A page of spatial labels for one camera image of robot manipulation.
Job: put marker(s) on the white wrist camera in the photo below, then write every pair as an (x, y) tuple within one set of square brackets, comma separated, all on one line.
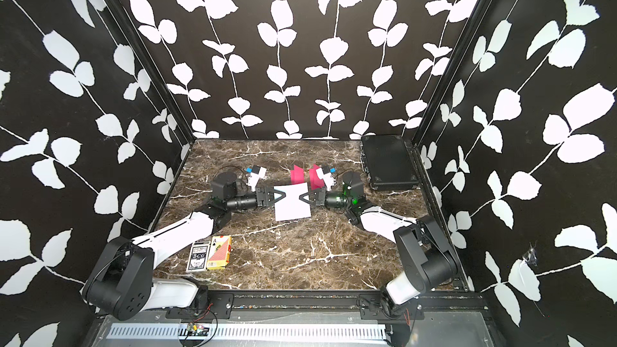
[(254, 174), (326, 175)]

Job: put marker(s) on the small circuit board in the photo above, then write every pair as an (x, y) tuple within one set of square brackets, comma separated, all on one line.
[(196, 331)]

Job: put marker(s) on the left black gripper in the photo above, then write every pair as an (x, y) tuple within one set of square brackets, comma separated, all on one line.
[(261, 197)]

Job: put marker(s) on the pink square paper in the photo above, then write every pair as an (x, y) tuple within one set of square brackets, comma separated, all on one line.
[(314, 180), (297, 175)]

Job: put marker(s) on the black carrying case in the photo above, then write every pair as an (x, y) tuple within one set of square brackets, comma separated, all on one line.
[(387, 163)]

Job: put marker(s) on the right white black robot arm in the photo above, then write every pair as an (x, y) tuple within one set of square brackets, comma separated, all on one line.
[(426, 254)]

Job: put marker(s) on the white perforated strip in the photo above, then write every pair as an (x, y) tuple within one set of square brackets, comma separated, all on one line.
[(254, 332)]

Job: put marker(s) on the black front mounting rail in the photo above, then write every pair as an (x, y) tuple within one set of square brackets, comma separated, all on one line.
[(369, 304)]

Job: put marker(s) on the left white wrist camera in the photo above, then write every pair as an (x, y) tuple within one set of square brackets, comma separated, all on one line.
[(254, 174)]

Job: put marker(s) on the yellow red card box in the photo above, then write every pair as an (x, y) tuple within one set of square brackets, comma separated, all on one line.
[(219, 253)]

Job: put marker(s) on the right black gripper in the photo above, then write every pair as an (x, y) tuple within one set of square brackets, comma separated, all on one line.
[(324, 198)]

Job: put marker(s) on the black white card deck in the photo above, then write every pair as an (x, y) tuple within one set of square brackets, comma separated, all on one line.
[(198, 256)]

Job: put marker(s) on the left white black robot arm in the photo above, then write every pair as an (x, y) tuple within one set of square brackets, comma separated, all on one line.
[(122, 282)]

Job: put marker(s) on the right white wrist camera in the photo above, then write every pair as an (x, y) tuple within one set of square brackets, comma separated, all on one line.
[(326, 175)]

